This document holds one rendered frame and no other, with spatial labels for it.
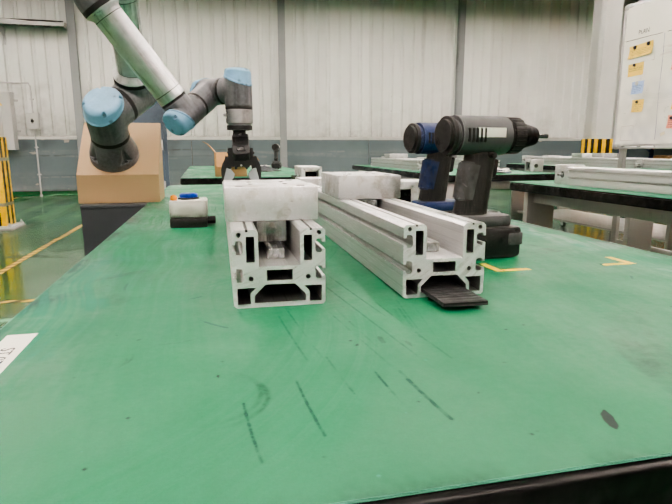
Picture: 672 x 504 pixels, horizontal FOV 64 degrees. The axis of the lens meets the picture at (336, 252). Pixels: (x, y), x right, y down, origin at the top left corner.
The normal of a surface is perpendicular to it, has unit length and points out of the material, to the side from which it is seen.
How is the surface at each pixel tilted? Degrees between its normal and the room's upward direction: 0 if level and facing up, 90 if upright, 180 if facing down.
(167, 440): 0
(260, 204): 90
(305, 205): 90
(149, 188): 90
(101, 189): 90
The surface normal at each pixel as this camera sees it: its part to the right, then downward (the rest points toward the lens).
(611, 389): 0.00, -0.98
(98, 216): 0.22, 0.18
